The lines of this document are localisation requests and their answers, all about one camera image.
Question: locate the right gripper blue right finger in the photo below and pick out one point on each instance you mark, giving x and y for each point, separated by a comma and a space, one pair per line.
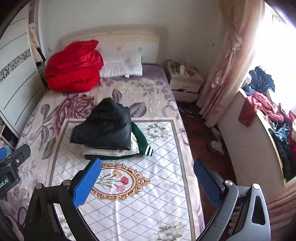
240, 210

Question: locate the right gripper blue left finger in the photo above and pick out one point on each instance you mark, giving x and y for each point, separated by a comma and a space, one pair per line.
42, 222

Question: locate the black leather jacket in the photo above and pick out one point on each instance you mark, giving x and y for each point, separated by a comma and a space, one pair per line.
109, 126

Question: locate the clothes pile by window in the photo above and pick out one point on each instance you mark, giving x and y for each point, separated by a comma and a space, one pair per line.
282, 124

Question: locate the cream cabinet by window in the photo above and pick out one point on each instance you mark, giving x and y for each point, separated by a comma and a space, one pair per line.
253, 153

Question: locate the white slippers on floor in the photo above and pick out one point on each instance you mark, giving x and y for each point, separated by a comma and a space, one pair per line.
216, 144

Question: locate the cream fleece garment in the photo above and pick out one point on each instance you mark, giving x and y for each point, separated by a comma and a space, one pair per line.
113, 153

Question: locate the white wardrobe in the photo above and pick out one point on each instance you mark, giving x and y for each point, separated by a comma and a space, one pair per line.
21, 85

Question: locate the green knit garment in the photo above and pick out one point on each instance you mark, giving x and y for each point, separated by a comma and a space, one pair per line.
144, 148

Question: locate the red quilt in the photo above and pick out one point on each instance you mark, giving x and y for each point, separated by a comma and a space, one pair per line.
75, 68

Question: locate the white nightstand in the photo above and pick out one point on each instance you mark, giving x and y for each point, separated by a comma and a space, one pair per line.
185, 83

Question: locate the white pillow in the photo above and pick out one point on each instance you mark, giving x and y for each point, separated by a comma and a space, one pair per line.
118, 65

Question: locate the pink curtain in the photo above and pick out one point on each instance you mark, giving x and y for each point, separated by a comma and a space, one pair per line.
235, 56

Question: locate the white headboard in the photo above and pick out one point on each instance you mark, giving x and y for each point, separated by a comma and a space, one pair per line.
150, 41

